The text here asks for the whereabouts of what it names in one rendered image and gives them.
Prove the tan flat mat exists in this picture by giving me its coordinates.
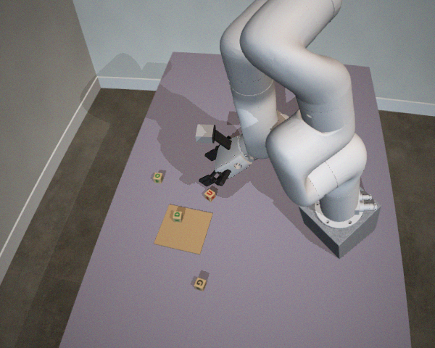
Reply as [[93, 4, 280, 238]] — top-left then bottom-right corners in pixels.
[[154, 204, 213, 254]]

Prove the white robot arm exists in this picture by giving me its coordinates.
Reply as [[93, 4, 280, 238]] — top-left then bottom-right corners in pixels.
[[220, 0, 377, 229]]

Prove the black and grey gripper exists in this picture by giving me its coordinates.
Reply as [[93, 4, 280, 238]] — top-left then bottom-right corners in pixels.
[[199, 135, 252, 186]]

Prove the beige letter block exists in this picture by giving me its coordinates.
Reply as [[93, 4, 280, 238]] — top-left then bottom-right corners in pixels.
[[204, 189, 215, 202], [173, 211, 183, 223], [153, 173, 163, 183], [194, 278, 207, 291]]

